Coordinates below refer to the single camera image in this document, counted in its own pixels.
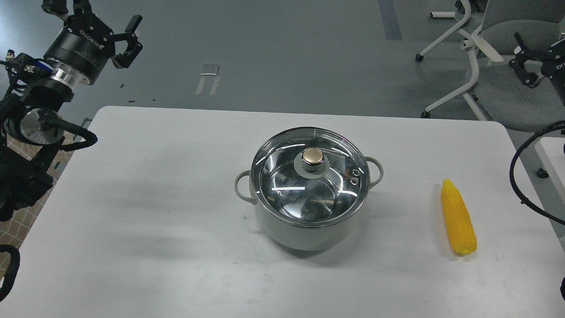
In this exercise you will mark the grey office chair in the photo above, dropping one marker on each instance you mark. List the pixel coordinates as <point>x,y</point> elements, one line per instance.
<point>493,91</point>

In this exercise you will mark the glass pot lid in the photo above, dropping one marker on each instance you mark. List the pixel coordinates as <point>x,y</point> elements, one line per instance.
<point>312,177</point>

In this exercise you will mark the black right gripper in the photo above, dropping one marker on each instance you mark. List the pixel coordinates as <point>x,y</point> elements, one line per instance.
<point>553,65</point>

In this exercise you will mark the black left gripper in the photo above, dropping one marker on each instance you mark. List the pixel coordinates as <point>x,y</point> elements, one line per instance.
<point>78,47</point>

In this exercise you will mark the yellow corn cob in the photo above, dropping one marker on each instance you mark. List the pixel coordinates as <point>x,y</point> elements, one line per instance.
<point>459,228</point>

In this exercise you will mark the grey steel cooking pot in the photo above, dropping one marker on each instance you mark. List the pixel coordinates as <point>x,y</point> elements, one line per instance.
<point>289,235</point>

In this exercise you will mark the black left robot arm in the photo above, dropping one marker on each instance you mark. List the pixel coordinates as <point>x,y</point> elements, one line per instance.
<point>32,131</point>

